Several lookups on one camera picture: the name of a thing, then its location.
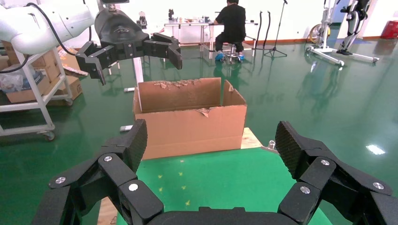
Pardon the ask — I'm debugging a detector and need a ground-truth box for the white wheeled shelf cart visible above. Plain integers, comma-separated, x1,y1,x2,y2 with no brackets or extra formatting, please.
0,46,74,142

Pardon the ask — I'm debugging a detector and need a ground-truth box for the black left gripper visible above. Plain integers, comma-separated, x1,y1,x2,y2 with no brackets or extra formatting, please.
75,8,183,86

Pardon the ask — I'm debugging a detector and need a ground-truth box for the black white humanoid robot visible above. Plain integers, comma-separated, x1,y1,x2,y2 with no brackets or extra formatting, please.
337,0,372,57

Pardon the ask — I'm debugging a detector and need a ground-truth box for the red bin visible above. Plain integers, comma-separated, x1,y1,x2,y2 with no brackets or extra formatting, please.
381,20,398,40

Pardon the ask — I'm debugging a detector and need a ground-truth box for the white desk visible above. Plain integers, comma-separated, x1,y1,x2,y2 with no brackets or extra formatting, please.
164,19,259,60

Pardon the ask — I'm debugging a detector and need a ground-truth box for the large open cardboard carton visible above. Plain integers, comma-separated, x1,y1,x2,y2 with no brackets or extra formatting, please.
133,77,248,160

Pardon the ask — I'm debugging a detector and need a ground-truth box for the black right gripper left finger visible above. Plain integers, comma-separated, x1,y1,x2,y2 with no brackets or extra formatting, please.
31,119,164,225

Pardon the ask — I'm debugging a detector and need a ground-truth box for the seated person in black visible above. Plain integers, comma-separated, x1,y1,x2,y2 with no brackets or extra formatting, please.
213,0,248,61

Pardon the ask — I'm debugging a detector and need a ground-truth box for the brown cardboard storage box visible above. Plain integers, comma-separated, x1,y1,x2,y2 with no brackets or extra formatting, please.
46,76,83,107
0,40,19,70
6,76,52,104
31,49,61,82

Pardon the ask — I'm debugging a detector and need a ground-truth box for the green table cloth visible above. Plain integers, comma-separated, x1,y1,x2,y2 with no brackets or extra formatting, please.
116,146,333,225

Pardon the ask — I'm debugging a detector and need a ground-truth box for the silver binder clip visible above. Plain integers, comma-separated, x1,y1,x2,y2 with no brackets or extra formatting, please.
262,140,277,154

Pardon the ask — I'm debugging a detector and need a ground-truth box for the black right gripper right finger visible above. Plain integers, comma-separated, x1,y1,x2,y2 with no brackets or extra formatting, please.
275,120,398,225

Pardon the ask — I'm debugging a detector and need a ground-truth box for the black tripod stand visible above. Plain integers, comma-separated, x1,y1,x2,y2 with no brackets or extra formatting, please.
263,0,288,59

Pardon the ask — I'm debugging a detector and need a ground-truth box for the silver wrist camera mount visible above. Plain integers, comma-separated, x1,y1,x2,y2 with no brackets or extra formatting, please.
96,0,130,11

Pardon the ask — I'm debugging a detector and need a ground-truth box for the white hoist stand frame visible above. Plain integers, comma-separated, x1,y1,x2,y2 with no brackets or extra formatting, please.
306,0,380,67

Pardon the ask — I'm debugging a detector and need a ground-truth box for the wheeled metal stool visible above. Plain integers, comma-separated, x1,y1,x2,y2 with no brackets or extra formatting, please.
222,42,246,65

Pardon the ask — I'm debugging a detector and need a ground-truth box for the clear plastic bag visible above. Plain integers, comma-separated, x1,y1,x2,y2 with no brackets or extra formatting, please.
0,63,44,94

